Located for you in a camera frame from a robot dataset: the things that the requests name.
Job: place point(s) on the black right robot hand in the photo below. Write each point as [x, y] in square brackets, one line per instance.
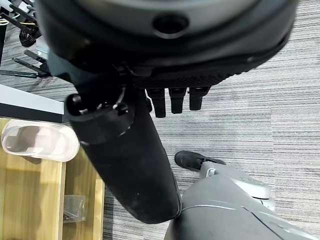
[130, 155]

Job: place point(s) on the wooden shoe rack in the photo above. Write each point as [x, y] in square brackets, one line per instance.
[32, 195]

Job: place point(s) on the dark robot foot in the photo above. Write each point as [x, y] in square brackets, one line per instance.
[187, 160]

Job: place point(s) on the clear plastic hardware bag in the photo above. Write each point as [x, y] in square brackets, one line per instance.
[74, 208]

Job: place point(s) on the white slipper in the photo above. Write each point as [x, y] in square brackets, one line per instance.
[37, 140]

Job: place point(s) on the silver robot leg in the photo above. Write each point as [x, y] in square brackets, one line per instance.
[225, 207]

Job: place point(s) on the white table with black edge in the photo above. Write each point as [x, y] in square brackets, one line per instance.
[30, 103]

